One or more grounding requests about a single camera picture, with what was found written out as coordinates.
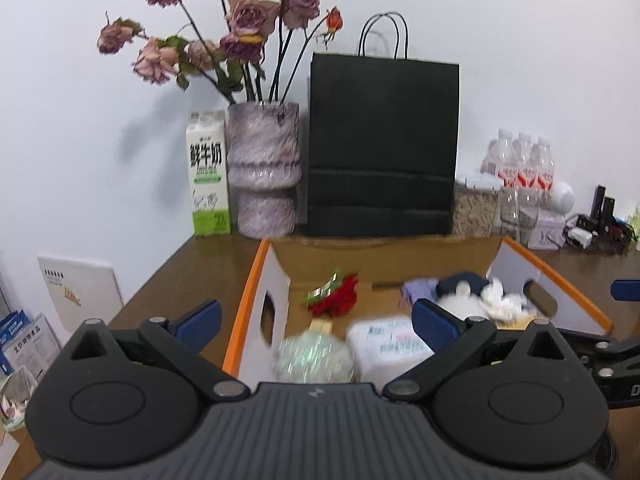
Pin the dried pink roses bouquet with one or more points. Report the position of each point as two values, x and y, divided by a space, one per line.
250 15

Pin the purple marbled vase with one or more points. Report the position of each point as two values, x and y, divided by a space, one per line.
262 160

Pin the clear water bottle red label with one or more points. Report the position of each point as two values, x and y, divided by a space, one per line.
542 165
500 155
521 160

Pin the clear snack jar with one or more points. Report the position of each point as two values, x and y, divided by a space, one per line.
475 210

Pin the white round speaker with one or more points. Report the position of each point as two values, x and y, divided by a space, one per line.
562 197

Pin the black upright charger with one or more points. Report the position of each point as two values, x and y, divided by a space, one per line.
598 200
607 208

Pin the red artificial rose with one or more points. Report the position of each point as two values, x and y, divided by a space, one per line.
340 300

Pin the white wall panel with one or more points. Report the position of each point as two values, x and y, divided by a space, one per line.
80 290

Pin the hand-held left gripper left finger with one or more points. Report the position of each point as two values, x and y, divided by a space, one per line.
200 322

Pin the wooden desktop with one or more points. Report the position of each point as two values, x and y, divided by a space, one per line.
150 285

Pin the iridescent plastic bag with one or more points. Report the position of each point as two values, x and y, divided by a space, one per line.
310 357

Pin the cotton swab box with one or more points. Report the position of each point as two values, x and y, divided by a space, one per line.
385 345

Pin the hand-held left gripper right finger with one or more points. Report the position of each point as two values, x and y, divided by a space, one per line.
435 322

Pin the white printed leaflet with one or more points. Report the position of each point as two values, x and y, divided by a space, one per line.
40 342

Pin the clear drinking glass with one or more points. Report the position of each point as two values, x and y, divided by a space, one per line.
520 210

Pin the black paper bag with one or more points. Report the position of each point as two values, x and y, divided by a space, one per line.
380 135

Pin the white charger plug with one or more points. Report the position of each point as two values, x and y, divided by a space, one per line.
580 236

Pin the navy glasses case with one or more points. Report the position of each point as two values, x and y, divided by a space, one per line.
450 285

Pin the blue booklets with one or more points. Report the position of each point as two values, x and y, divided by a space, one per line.
12 335

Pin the white tissue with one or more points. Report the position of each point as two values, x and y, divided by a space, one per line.
505 302

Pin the white green milk carton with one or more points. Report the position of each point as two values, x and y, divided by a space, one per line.
205 170

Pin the red cardboard box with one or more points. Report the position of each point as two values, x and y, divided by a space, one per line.
350 257

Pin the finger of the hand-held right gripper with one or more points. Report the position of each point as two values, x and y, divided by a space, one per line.
607 355
627 291

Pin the silver hair clip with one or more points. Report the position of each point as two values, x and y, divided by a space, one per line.
322 291

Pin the purple fabric pouch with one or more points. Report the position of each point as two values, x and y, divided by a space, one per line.
420 287

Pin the small white box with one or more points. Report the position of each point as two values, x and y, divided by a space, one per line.
545 230

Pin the cardboard floor box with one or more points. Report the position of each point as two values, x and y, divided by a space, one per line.
15 400

